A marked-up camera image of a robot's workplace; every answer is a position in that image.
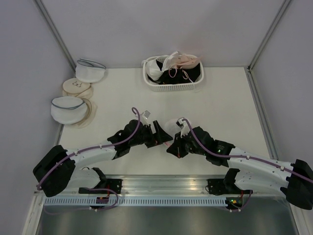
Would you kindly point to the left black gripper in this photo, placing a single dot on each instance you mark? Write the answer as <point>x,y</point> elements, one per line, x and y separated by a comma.
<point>161,136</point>

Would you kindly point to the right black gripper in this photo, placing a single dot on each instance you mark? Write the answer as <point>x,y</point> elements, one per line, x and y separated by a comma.
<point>176,149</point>

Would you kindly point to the pink-trimmed mesh laundry bag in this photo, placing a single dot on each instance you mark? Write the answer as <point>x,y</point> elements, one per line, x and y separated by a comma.
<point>172,129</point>

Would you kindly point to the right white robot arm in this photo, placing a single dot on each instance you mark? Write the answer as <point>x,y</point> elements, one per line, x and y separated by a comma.
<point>246,171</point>

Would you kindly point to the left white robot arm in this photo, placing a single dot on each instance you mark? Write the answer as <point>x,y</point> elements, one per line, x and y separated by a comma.
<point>62,169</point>

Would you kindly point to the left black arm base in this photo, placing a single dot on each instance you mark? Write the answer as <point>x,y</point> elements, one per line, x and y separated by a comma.
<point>109,186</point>

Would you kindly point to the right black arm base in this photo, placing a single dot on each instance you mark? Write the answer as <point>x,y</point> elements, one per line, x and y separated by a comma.
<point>219,186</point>

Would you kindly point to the white bra in basket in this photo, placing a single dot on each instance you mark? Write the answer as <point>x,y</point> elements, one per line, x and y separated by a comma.
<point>156,67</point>

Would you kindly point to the beige laundry bag lower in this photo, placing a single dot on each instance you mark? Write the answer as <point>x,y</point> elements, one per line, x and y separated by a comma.
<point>89,115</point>

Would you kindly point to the beige laundry bag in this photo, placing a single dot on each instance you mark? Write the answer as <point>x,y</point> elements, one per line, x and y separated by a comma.
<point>89,115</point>
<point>76,88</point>

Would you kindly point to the pink bra in basket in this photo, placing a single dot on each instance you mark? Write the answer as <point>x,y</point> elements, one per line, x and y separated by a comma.
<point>184,61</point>

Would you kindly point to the blue-trimmed laundry bag front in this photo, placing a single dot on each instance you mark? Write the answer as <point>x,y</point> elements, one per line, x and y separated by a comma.
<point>68,110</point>

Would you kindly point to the blue-trimmed laundry bag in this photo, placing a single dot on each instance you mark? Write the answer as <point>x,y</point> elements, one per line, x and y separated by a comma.
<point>68,110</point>
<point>89,71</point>

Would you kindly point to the blue-trimmed laundry bag rear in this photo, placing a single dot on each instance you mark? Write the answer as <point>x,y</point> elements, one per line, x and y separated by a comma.
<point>89,71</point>

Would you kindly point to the beige laundry bag upper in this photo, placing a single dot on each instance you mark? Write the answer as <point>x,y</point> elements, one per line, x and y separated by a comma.
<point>76,88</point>

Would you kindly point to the white plastic basket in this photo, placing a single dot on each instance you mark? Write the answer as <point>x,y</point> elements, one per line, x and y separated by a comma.
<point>166,88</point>

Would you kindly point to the black garments in basket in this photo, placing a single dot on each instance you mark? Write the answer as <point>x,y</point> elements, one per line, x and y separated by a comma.
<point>178,76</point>

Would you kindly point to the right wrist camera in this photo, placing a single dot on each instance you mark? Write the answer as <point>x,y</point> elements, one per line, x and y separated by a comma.
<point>183,124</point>

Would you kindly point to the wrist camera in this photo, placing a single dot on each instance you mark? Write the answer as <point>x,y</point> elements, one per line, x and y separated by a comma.
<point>183,124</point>
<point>145,115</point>

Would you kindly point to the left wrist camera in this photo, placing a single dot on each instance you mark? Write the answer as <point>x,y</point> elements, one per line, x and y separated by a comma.
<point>145,115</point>

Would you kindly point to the white slotted cable duct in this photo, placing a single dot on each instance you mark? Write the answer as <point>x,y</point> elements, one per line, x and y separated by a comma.
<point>137,201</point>

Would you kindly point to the aluminium mounting rail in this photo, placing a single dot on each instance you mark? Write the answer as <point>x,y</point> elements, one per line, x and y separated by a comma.
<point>159,183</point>

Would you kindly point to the right aluminium frame post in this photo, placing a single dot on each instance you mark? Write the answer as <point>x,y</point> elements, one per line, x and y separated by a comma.
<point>270,31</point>

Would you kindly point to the aluminium frame post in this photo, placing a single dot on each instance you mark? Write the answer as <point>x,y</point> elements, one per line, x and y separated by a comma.
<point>270,31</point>
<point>55,32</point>

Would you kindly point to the left aluminium frame post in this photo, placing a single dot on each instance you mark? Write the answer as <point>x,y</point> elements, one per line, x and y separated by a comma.
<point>55,32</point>

